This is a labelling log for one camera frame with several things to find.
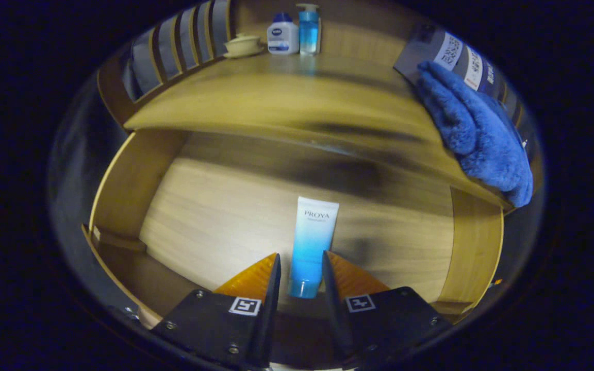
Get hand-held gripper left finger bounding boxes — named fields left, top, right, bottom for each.
left=152, top=252, right=282, bottom=369

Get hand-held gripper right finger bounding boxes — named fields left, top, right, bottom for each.
left=321, top=250, right=453, bottom=367

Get blue white cosmetic tube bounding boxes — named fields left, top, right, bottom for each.
left=288, top=196, right=340, bottom=299

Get wooden drawer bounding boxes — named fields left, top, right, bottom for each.
left=81, top=129, right=505, bottom=330

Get wooden countertop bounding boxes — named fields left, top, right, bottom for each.
left=122, top=21, right=514, bottom=209

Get wooden cabinet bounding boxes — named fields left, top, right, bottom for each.
left=96, top=0, right=542, bottom=212

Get blue fluffy towel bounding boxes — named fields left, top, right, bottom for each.
left=414, top=61, right=534, bottom=208

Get small beige lidded teapot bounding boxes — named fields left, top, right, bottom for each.
left=223, top=33, right=267, bottom=59

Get white bottle blue cap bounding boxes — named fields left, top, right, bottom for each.
left=267, top=12, right=300, bottom=55

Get dark blue book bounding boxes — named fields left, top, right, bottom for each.
left=482, top=58, right=535, bottom=155

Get black backdrop cloth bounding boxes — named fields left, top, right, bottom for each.
left=122, top=0, right=230, bottom=98

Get blue pump bottle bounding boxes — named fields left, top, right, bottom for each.
left=296, top=3, right=322, bottom=56

